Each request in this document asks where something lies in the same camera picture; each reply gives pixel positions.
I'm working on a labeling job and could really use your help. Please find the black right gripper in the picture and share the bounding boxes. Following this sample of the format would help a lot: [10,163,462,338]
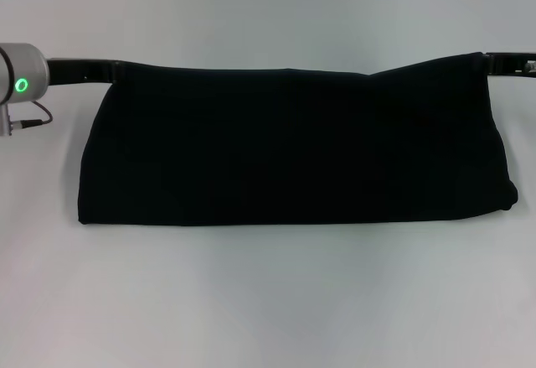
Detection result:
[485,52,536,77]

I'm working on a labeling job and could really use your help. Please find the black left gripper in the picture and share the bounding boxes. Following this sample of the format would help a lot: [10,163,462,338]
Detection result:
[46,57,127,86]

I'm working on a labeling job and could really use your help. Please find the black t-shirt with FREE print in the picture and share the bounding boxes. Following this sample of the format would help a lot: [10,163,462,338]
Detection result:
[77,51,520,228]

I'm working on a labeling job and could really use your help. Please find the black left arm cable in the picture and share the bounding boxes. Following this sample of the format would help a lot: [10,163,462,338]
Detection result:
[10,100,54,128]

